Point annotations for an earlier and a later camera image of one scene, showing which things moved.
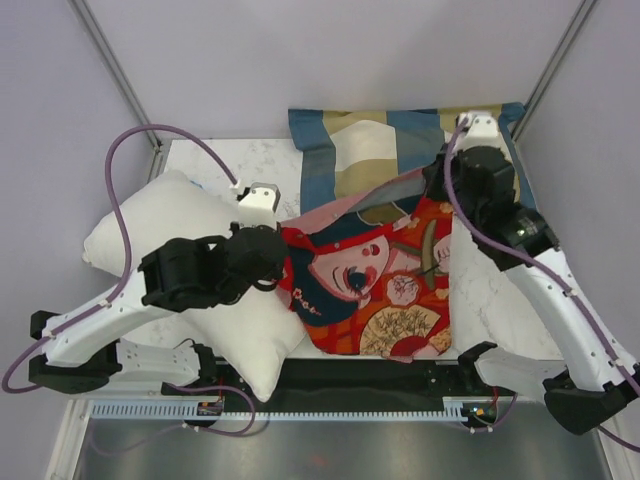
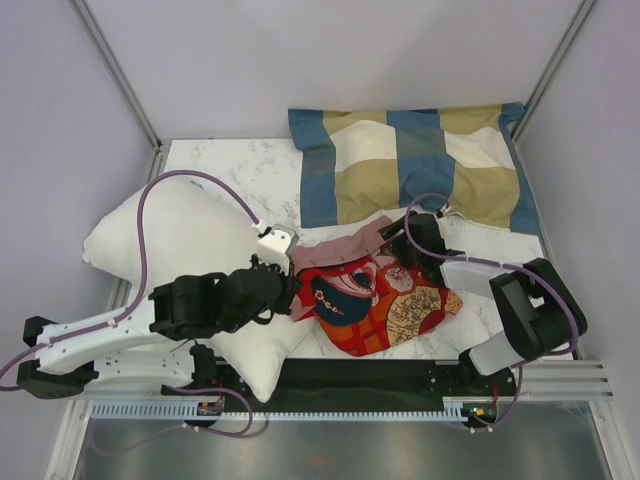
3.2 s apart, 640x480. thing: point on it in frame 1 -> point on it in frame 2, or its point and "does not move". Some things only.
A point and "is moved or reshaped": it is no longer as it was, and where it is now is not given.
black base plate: x=362 y=386 does not move
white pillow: x=257 y=335 does not move
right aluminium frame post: x=552 y=68 does not move
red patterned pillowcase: x=372 y=275 is moved or reshaped
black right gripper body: x=436 y=187 -> x=404 y=252
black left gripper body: x=275 y=276 -> x=282 y=305
